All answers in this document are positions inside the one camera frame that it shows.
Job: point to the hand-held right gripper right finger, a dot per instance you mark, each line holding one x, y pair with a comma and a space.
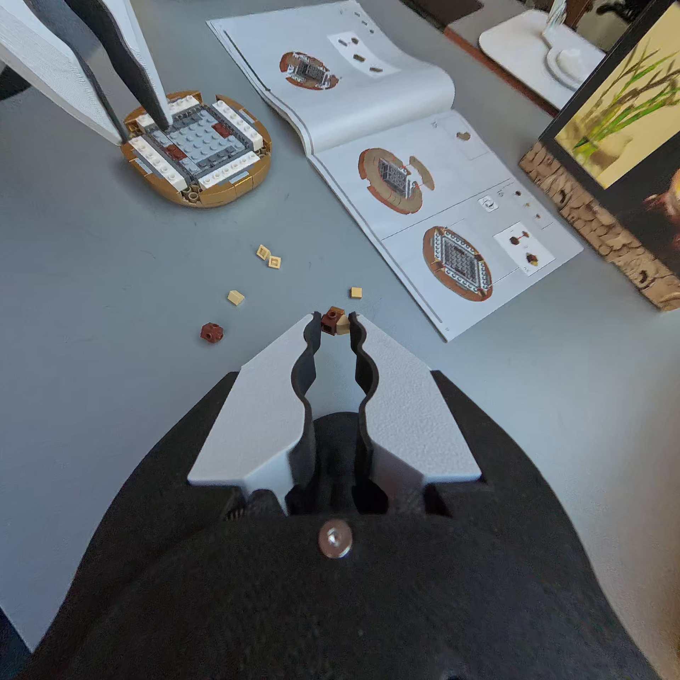
419, 425

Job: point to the round lego base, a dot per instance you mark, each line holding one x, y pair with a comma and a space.
207, 143

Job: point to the white stand base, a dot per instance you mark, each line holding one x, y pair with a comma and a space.
520, 48

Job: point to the small red-brown lego brick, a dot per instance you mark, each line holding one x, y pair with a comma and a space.
211, 332

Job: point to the lego set box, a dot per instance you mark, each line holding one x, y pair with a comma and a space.
611, 133

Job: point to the lego instruction booklet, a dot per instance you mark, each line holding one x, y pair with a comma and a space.
382, 106

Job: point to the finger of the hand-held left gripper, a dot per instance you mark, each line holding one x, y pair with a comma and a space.
32, 37
139, 53

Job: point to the small brown lego brick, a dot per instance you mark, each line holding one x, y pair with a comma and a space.
329, 321

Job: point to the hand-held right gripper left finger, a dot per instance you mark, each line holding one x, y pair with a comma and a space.
249, 425

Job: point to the black flat tool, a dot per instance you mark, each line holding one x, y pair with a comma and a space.
441, 10

